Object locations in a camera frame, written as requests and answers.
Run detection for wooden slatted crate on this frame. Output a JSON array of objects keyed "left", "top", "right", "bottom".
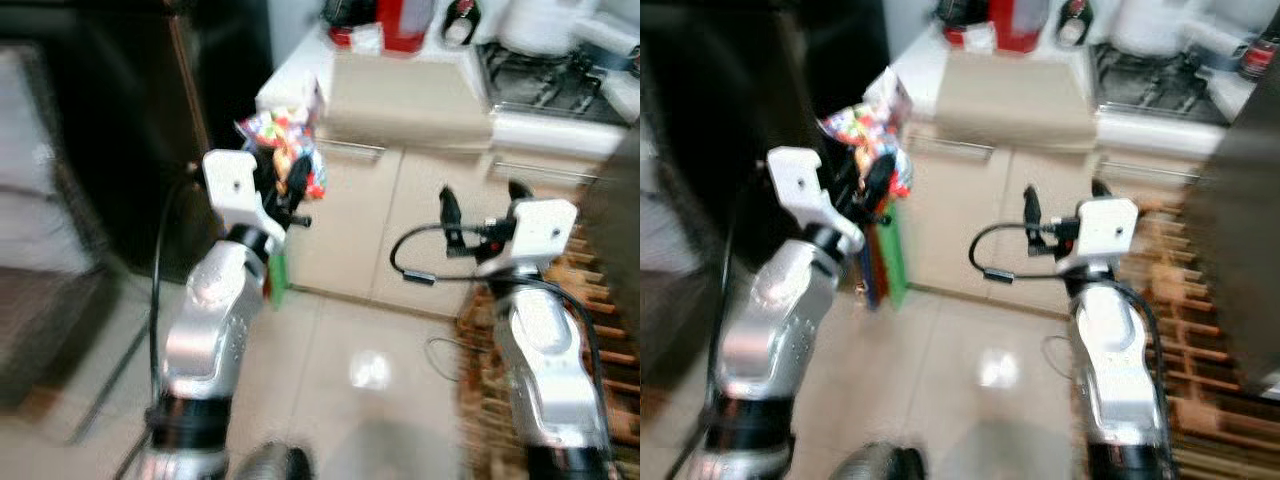
[
  {"left": 455, "top": 228, "right": 641, "bottom": 480},
  {"left": 1068, "top": 198, "right": 1280, "bottom": 480}
]

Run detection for gas stove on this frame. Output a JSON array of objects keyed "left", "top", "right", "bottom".
[
  {"left": 474, "top": 40, "right": 641, "bottom": 128},
  {"left": 1088, "top": 40, "right": 1253, "bottom": 128}
]

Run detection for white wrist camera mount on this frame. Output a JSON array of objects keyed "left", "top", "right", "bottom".
[
  {"left": 1062, "top": 196, "right": 1140, "bottom": 276},
  {"left": 200, "top": 148, "right": 287, "bottom": 243},
  {"left": 765, "top": 146, "right": 867, "bottom": 253},
  {"left": 477, "top": 197, "right": 580, "bottom": 278}
]

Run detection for dark grey post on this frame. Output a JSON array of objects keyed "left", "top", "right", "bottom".
[
  {"left": 1184, "top": 58, "right": 1280, "bottom": 393},
  {"left": 578, "top": 128, "right": 641, "bottom": 306}
]

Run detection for blue orange green boards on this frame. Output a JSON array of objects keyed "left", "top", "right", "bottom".
[
  {"left": 857, "top": 205, "right": 912, "bottom": 310},
  {"left": 264, "top": 248, "right": 292, "bottom": 308}
]

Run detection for red container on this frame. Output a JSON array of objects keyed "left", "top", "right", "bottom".
[
  {"left": 985, "top": 0, "right": 1051, "bottom": 55},
  {"left": 375, "top": 0, "right": 437, "bottom": 55}
]

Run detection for colourful snack packet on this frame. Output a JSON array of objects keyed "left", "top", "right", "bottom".
[
  {"left": 236, "top": 78, "right": 330, "bottom": 203},
  {"left": 817, "top": 66, "right": 917, "bottom": 203}
]

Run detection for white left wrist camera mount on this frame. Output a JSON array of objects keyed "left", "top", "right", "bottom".
[
  {"left": 765, "top": 146, "right": 867, "bottom": 253},
  {"left": 200, "top": 148, "right": 287, "bottom": 243}
]

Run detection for beige counter mat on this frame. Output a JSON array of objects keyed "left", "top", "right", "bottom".
[
  {"left": 934, "top": 47, "right": 1102, "bottom": 153},
  {"left": 318, "top": 48, "right": 497, "bottom": 153}
]

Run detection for white pot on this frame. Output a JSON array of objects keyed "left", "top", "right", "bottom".
[
  {"left": 1108, "top": 0, "right": 1253, "bottom": 61},
  {"left": 498, "top": 0, "right": 641, "bottom": 59}
]

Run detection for dark fridge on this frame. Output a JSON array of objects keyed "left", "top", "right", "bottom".
[
  {"left": 0, "top": 0, "right": 274, "bottom": 291},
  {"left": 640, "top": 0, "right": 893, "bottom": 311}
]

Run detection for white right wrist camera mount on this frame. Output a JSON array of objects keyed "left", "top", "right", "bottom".
[
  {"left": 1062, "top": 196, "right": 1140, "bottom": 276},
  {"left": 477, "top": 197, "right": 580, "bottom": 278}
]

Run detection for red can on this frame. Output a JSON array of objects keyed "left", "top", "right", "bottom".
[{"left": 1240, "top": 34, "right": 1280, "bottom": 83}]

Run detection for beige kitchen cabinet unit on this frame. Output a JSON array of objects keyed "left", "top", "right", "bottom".
[
  {"left": 255, "top": 45, "right": 613, "bottom": 319},
  {"left": 885, "top": 45, "right": 1226, "bottom": 319}
]

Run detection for black and red appliance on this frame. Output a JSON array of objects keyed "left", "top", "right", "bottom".
[
  {"left": 321, "top": 0, "right": 381, "bottom": 48},
  {"left": 934, "top": 0, "right": 991, "bottom": 47}
]

